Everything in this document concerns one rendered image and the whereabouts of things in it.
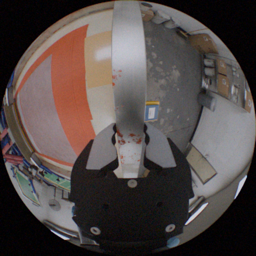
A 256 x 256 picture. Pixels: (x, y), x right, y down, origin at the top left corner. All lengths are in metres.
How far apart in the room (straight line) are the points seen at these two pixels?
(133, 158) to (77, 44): 0.24
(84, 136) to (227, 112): 3.21
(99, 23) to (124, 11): 0.06
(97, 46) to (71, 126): 0.16
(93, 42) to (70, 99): 0.11
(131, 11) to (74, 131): 0.25
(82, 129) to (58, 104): 0.08
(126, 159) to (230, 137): 3.22
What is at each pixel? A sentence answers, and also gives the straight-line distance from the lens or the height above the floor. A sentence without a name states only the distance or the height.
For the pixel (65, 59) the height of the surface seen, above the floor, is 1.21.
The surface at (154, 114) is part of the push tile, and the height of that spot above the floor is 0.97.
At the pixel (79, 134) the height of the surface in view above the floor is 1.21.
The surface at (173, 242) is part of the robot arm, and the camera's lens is 0.27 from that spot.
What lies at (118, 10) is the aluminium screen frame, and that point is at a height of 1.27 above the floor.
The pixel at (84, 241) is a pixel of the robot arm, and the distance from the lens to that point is 0.63.
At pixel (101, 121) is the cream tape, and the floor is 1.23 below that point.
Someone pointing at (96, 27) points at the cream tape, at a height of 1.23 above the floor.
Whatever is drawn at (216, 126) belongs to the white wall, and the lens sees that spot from 3.29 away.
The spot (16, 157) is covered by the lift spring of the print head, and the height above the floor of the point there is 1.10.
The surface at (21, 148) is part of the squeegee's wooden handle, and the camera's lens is 0.59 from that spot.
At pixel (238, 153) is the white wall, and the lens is 3.42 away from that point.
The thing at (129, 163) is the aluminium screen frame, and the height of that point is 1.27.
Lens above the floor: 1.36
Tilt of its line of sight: 55 degrees down
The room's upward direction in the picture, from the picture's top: 152 degrees clockwise
